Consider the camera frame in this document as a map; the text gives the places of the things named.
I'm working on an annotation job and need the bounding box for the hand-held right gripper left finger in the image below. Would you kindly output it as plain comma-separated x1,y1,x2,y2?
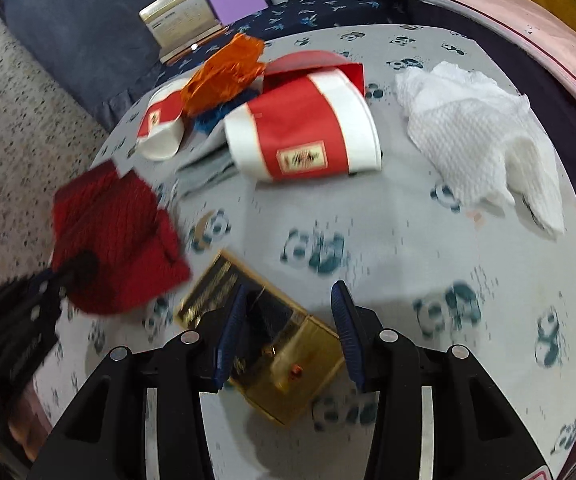
28,282,249,480

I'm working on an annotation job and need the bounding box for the small red white paper cup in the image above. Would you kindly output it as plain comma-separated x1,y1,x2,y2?
136,77,191,161

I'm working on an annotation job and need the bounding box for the white paper towel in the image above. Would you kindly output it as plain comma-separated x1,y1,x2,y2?
394,61,566,235

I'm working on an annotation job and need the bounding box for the large red white paper cup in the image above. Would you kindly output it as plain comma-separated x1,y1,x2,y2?
224,69,383,183

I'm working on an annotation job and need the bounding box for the pink bed board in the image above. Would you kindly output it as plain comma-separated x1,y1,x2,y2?
323,0,576,131

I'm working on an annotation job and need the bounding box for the dark purple bed sheet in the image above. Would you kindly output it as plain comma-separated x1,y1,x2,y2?
405,0,576,183

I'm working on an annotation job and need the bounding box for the blue grey pillow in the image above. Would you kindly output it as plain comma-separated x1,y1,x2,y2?
0,0,269,126

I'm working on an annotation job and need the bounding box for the orange foil wrapper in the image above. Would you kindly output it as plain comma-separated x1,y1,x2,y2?
180,33,267,116

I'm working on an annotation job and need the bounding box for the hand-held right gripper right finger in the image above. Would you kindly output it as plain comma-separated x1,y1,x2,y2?
331,280,553,480

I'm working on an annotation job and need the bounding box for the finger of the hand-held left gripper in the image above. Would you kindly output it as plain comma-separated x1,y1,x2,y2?
30,251,101,306

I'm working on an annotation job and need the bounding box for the gold cardboard box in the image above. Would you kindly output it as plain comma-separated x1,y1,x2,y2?
174,249,346,426

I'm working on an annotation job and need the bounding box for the open book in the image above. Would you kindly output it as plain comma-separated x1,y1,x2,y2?
139,0,227,65

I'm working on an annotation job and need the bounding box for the navy palm print cloth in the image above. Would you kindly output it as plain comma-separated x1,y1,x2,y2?
163,0,409,82

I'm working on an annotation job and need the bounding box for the red knitted cloth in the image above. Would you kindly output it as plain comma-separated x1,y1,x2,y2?
50,162,193,317

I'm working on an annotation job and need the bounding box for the blue ribbon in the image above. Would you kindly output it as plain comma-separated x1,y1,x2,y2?
193,89,263,133

